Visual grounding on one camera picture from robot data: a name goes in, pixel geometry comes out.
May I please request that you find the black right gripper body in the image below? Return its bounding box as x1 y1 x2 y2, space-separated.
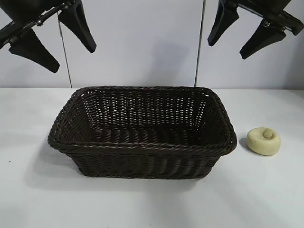
220 0 304 36

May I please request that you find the dark brown wicker basket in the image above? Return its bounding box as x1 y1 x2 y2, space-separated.
47 85 238 179

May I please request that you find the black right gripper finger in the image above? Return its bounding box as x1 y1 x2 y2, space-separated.
208 0 240 47
239 20 286 60

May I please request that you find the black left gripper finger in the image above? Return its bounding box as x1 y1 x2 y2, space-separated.
58 0 97 53
9 29 60 73

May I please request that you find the pale yellow egg yolk pastry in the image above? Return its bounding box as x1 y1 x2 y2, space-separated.
247 127 282 157

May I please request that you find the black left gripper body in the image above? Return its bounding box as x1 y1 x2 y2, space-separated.
0 0 83 49

